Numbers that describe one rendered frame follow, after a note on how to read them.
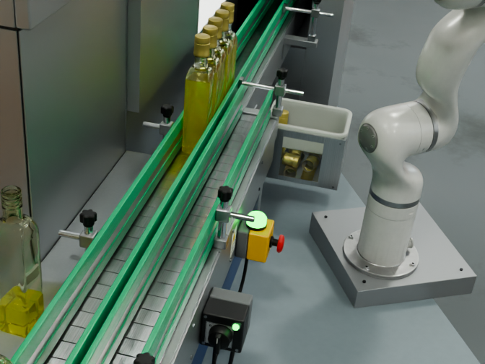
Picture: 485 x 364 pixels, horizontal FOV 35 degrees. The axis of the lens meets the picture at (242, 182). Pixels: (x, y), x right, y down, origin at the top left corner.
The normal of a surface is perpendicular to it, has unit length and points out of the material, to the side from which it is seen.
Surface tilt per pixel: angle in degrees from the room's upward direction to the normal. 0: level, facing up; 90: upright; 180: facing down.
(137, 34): 90
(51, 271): 0
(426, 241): 2
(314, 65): 90
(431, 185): 0
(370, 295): 90
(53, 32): 90
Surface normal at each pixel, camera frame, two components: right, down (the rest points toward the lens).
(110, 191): 0.08, -0.85
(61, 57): 0.97, 0.18
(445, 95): 0.07, 0.85
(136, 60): -0.22, 0.49
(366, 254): -0.70, 0.35
